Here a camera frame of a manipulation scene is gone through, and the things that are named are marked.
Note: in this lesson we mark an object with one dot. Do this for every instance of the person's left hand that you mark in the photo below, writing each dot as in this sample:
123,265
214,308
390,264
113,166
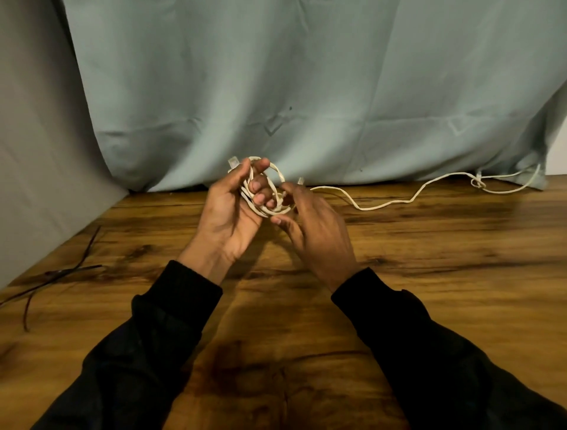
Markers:
223,219

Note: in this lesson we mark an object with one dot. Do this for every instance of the person's right hand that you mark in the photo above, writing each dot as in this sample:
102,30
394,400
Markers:
321,239

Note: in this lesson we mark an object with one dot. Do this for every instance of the person's right thumb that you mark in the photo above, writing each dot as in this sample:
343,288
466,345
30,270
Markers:
287,227

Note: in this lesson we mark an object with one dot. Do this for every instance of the person's left thumb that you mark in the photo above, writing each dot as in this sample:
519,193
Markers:
248,170

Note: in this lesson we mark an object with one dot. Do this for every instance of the person's left forearm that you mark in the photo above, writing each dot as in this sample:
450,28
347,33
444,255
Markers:
146,350

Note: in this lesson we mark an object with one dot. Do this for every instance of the person's right forearm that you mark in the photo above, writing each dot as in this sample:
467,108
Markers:
425,354

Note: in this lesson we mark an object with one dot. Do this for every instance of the pale blue-green cloth backdrop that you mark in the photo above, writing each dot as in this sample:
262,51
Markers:
310,88

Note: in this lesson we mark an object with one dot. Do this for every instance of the grey backdrop sheet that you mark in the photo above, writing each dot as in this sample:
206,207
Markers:
40,146

